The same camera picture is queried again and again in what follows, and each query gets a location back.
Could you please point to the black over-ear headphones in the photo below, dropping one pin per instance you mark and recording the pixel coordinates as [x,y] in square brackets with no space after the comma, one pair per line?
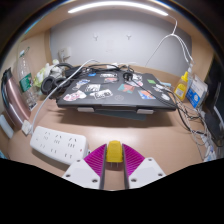
[46,86]

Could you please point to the small yellow bottle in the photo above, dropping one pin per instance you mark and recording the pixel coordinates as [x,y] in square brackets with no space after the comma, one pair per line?
[181,88]

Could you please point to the yellow charger block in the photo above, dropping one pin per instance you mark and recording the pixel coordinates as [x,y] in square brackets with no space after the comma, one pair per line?
[114,151]

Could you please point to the white light bar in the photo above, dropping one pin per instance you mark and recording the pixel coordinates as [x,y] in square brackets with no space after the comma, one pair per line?
[116,5]

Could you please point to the white wall hook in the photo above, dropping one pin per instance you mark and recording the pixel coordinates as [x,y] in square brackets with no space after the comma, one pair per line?
[129,36]
[96,36]

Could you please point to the black monitor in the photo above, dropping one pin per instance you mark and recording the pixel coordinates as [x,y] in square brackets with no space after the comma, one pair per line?
[215,100]

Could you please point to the pink thermos jug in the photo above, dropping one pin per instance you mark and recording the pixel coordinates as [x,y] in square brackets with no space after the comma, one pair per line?
[15,100]

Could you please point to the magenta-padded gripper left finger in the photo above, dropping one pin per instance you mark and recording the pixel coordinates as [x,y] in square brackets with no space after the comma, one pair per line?
[81,171]

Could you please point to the blue and white box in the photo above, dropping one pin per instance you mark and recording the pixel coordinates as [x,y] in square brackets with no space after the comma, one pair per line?
[196,91]

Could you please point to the white rounded cylinder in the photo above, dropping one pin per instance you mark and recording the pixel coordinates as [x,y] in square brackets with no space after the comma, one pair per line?
[6,126]

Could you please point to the white wall socket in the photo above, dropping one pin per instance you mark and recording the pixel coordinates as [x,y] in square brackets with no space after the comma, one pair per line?
[65,53]

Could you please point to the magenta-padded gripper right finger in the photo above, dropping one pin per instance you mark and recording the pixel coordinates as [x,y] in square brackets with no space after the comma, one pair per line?
[146,170]

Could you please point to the grey laptop stand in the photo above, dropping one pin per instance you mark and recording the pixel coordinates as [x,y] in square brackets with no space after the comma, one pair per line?
[116,114]

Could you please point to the white power strip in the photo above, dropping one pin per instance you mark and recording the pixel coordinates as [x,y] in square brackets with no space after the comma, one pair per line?
[58,143]

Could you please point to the black laptop with stickers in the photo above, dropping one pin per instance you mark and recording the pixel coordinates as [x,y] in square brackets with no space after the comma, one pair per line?
[113,91]

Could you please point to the wooden shelf unit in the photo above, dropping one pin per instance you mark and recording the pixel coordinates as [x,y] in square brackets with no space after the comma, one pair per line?
[43,23]

